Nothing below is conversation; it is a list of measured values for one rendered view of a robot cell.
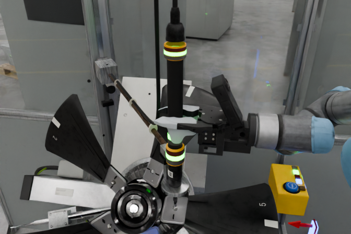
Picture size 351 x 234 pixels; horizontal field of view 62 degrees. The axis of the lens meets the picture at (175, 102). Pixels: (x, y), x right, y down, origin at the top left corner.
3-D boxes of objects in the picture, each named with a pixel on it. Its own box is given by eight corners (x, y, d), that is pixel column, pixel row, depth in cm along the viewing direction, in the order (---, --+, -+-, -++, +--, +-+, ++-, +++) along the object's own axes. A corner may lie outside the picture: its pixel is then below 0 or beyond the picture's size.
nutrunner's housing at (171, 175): (164, 191, 75) (161, 6, 54) (178, 186, 77) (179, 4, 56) (171, 202, 72) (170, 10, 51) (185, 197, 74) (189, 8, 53)
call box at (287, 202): (267, 183, 116) (271, 162, 111) (293, 186, 114) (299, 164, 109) (272, 215, 102) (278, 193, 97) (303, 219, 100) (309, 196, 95)
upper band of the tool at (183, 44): (160, 56, 59) (160, 42, 57) (179, 53, 60) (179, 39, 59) (170, 62, 55) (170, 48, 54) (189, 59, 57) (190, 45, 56)
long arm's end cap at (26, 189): (51, 175, 105) (32, 175, 94) (47, 197, 103) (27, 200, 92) (44, 174, 105) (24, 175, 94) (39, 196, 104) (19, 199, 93)
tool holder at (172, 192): (153, 177, 76) (152, 147, 72) (177, 170, 79) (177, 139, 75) (168, 201, 69) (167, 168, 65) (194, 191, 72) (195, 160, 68)
